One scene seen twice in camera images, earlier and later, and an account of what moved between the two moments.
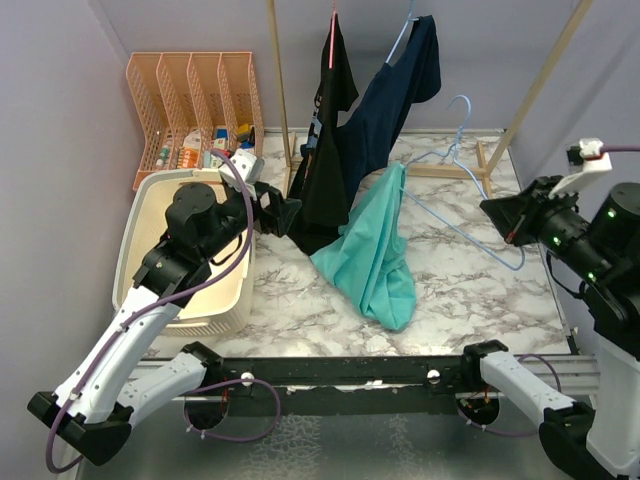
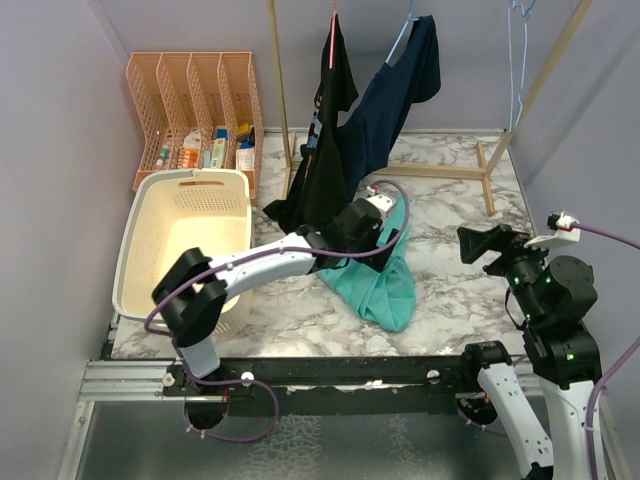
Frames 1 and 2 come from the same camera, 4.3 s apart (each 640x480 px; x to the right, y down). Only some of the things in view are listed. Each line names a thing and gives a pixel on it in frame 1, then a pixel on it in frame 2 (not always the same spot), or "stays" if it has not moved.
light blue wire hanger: [452, 152] → [526, 6]
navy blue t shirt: [367, 139] stays
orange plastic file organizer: [186, 106] stays
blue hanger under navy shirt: [393, 54] stays
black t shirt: [320, 188] stays
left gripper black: [278, 219] → [374, 236]
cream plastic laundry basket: [140, 222] stays
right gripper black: [508, 211] → [510, 239]
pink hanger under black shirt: [332, 34] stays
